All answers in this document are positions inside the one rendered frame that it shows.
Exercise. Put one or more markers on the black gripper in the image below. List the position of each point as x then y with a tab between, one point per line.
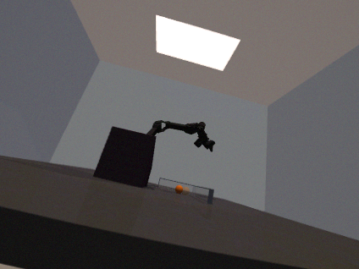
207	143

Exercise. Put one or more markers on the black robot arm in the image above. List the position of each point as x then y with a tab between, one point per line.
188	128

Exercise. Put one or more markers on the grey l-shaped wall top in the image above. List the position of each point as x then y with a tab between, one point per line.
210	196

